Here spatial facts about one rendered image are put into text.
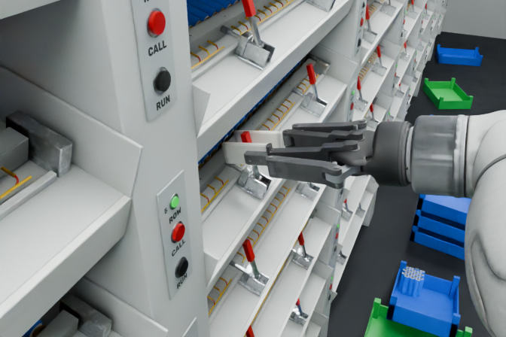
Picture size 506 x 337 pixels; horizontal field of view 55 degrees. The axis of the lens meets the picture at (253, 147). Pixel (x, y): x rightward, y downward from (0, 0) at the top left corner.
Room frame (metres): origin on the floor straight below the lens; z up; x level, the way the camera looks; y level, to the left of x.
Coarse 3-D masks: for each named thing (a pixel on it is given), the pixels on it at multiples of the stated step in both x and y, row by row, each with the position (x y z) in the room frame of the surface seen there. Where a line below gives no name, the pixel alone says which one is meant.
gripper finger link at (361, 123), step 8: (360, 120) 0.55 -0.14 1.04; (296, 128) 0.57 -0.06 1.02; (304, 128) 0.56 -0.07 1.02; (312, 128) 0.56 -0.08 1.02; (320, 128) 0.56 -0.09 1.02; (328, 128) 0.55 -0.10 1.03; (336, 128) 0.55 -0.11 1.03; (344, 128) 0.55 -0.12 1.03; (352, 128) 0.55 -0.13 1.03; (360, 128) 0.55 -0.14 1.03
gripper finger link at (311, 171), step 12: (276, 156) 0.49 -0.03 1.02; (276, 168) 0.48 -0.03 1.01; (288, 168) 0.47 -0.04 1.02; (300, 168) 0.47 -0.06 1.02; (312, 168) 0.46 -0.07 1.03; (324, 168) 0.45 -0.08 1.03; (336, 168) 0.44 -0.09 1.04; (300, 180) 0.47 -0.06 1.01; (312, 180) 0.46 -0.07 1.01; (324, 180) 0.45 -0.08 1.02
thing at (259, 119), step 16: (304, 64) 0.91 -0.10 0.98; (288, 80) 0.83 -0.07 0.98; (272, 96) 0.76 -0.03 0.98; (288, 96) 0.81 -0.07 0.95; (256, 112) 0.70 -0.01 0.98; (272, 112) 0.72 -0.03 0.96; (240, 128) 0.64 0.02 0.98; (256, 128) 0.66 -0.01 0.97; (272, 128) 0.69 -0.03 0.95; (224, 160) 0.56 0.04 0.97; (208, 176) 0.52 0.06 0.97
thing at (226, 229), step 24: (312, 48) 0.96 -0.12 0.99; (336, 72) 0.94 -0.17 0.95; (312, 96) 0.84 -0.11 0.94; (336, 96) 0.87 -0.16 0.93; (288, 120) 0.74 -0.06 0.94; (312, 120) 0.76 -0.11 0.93; (264, 168) 0.60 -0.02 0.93; (216, 192) 0.52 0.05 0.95; (240, 192) 0.54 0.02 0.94; (216, 216) 0.48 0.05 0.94; (240, 216) 0.49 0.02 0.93; (216, 240) 0.44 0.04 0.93; (240, 240) 0.46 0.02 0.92; (216, 264) 0.37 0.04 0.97
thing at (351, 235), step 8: (368, 184) 1.57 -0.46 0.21; (376, 184) 1.56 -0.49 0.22; (368, 192) 1.57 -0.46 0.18; (368, 200) 1.52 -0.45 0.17; (360, 208) 1.43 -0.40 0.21; (360, 216) 1.42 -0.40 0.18; (352, 224) 1.37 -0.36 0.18; (360, 224) 1.38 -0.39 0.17; (352, 232) 1.33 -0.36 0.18; (344, 240) 1.28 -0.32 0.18; (352, 240) 1.29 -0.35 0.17; (344, 248) 1.24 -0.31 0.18; (344, 256) 1.19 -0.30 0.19; (336, 264) 1.17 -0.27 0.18; (344, 264) 1.18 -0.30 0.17; (336, 272) 1.13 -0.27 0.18; (336, 280) 1.10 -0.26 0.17; (336, 288) 1.07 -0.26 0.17
